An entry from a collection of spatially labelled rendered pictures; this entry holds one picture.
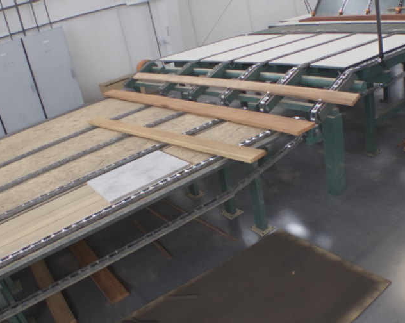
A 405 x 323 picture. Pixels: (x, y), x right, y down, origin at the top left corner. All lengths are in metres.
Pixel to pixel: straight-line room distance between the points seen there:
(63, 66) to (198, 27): 3.63
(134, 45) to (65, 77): 1.92
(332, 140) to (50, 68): 5.64
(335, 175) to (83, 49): 6.26
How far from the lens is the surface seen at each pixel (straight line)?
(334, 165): 3.51
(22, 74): 7.60
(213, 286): 2.83
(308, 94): 3.42
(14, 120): 7.63
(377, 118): 4.37
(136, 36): 8.96
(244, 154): 2.52
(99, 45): 8.62
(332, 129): 3.36
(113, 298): 2.99
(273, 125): 2.92
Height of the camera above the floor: 1.87
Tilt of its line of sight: 24 degrees down
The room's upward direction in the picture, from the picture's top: 12 degrees counter-clockwise
